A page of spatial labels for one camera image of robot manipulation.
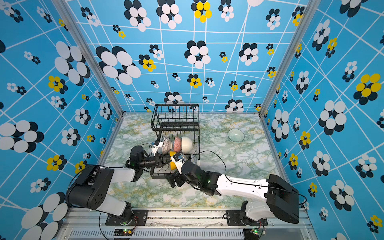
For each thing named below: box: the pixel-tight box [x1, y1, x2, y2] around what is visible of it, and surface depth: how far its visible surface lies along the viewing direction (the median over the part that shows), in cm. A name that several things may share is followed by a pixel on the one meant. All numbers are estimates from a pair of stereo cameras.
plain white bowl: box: [181, 136, 193, 154], surface depth 92 cm
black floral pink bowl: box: [174, 136, 182, 153], surface depth 91 cm
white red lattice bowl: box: [162, 136, 172, 154], surface depth 92 cm
